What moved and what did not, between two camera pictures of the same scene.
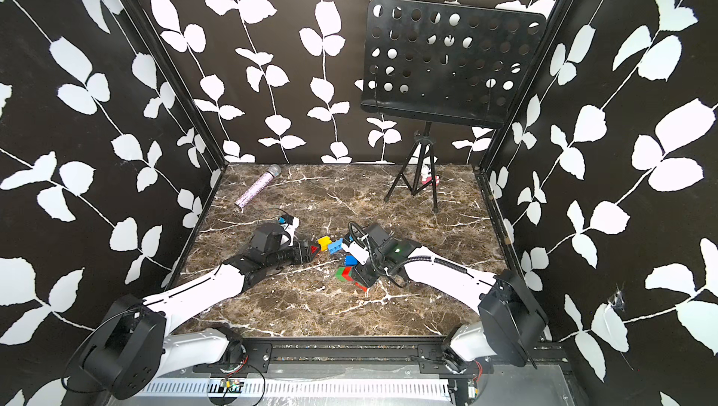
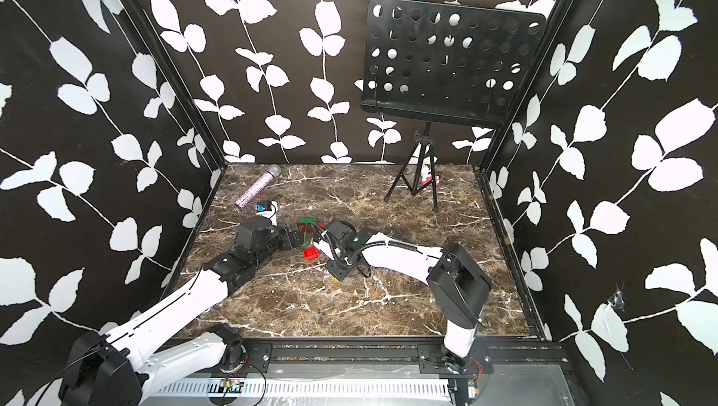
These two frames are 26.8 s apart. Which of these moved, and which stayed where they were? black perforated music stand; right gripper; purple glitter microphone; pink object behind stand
Moved: right gripper
Stayed: black perforated music stand; purple glitter microphone; pink object behind stand
